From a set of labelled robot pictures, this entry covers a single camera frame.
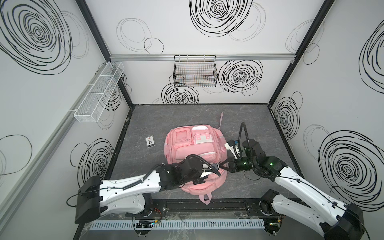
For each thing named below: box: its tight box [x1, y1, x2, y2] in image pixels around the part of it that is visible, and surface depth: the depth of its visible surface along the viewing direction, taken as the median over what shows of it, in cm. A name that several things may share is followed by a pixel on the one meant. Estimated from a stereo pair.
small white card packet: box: [146, 135, 155, 148], surface depth 101 cm
